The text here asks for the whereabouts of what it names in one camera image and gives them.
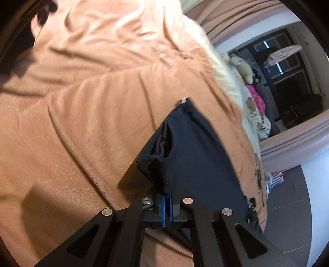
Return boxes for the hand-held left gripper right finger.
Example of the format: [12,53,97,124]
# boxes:
[169,186,300,267]

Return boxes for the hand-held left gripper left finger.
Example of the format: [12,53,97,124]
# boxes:
[33,194,169,267]

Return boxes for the black pants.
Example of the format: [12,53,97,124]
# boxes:
[136,98,264,254]

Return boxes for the cream bear print quilt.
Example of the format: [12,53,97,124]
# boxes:
[240,83,272,141]

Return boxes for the orange fleece blanket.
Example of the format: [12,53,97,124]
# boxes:
[0,0,268,267]

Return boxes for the pink curtain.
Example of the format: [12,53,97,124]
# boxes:
[182,0,310,47]
[259,110,329,168]

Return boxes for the pink plush toy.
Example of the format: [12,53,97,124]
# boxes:
[246,84,266,116]

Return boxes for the cream fluffy blanket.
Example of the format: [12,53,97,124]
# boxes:
[180,14,243,108]

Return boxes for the black plush toy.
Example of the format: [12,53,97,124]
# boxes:
[250,69,263,86]

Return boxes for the cream teddy bear plush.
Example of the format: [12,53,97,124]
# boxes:
[228,53,254,84]

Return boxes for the dark sofa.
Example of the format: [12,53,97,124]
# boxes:
[280,93,323,122]

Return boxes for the dark framed window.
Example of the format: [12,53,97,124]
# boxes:
[239,26,325,129]

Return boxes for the white wire rack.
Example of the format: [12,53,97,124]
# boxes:
[264,170,286,196]

